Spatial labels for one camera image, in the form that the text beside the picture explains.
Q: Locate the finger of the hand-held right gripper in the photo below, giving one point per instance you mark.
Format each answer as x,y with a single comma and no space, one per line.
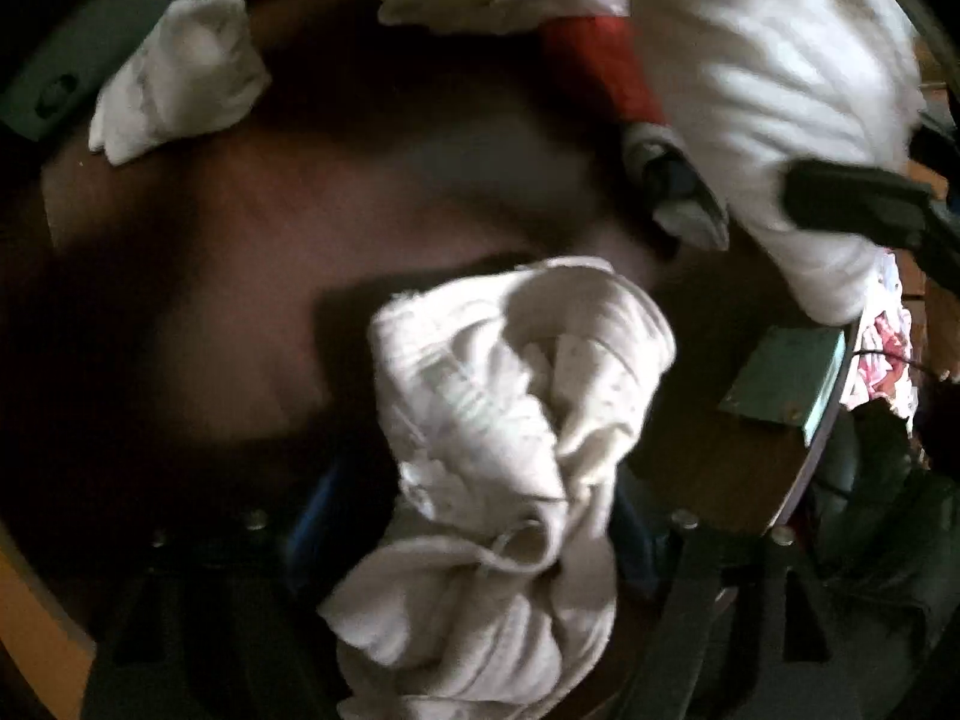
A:
855,202

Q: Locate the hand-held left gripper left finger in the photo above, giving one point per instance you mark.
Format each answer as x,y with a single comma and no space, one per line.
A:
225,585

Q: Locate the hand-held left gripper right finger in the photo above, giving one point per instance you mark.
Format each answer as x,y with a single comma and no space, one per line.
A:
720,592

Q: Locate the grey and navy sock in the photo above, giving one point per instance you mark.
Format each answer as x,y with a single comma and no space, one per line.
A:
686,199

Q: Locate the pale pink lace underwear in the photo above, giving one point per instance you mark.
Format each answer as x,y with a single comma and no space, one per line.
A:
750,52

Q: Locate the bright red sock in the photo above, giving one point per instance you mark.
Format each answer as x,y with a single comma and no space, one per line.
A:
600,67

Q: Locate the cream dotted underwear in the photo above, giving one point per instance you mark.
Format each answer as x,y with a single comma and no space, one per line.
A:
465,390

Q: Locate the beige sock bundle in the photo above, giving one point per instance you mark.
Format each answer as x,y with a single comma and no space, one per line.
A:
172,75

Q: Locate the pink floral cloth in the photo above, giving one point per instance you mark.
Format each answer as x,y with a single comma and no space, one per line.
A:
879,360

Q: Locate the dark cloth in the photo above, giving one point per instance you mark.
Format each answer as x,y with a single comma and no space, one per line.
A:
877,510

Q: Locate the green box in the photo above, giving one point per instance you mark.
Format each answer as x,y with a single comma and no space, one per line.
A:
787,382

